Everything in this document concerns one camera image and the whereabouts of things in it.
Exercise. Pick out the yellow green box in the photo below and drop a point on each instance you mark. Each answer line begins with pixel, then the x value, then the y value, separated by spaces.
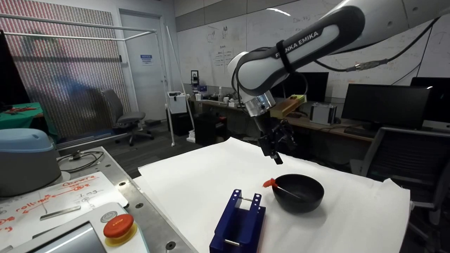
pixel 286 105

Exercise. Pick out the white paper sheet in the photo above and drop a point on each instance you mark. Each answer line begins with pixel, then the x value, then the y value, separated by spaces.
pixel 197 182

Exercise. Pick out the patterned window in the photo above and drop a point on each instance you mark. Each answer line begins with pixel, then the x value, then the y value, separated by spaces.
pixel 63 77

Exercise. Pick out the white and silver box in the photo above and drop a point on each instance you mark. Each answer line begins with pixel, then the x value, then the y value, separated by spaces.
pixel 322 114

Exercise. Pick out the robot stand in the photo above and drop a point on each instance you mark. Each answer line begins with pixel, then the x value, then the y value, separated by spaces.
pixel 154 221

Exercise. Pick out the whiteboard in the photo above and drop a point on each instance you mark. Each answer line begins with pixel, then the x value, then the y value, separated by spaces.
pixel 351 59

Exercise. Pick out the grey container with blue lid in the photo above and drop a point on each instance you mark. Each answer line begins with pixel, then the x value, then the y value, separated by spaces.
pixel 24 161

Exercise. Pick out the wooden desk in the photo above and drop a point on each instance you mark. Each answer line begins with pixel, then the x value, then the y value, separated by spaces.
pixel 327 128

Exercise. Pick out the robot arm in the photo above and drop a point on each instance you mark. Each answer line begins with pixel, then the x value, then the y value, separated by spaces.
pixel 267 66

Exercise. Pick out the black mesh office chair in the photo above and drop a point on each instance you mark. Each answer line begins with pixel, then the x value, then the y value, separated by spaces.
pixel 407 158

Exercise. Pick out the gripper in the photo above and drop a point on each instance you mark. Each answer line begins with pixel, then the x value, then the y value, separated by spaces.
pixel 263 126

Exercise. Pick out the row of monitors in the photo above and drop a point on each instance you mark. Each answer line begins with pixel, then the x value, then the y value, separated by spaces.
pixel 385 105

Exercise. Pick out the black bowl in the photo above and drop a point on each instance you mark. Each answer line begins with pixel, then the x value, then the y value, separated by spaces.
pixel 299 203

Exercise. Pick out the white door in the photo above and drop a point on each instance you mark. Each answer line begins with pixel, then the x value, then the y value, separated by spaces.
pixel 147 84

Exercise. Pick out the white pipe frame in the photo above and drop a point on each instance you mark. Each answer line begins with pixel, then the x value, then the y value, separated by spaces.
pixel 88 37

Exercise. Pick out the white box on stand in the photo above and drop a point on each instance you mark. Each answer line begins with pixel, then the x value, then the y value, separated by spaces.
pixel 177 102

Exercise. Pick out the blue plastic holder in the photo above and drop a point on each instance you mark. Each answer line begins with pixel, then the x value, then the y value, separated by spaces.
pixel 239 228

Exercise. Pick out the table with green cloth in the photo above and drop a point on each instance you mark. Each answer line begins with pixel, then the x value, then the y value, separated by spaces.
pixel 17 117

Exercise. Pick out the black keyboard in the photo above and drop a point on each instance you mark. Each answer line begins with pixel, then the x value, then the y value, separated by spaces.
pixel 360 131

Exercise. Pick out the grey office chair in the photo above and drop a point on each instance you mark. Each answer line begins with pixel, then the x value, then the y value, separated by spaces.
pixel 128 117

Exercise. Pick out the white box with red button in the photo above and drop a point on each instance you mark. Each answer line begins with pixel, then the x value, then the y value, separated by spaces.
pixel 91 235

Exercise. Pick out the blue door sign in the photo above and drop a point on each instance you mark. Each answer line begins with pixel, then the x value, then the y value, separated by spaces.
pixel 146 59

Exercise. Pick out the black monitor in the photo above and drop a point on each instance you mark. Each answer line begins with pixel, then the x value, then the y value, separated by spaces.
pixel 316 86

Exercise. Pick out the paper note with orange writing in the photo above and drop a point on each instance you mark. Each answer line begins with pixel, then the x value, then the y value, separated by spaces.
pixel 74 193

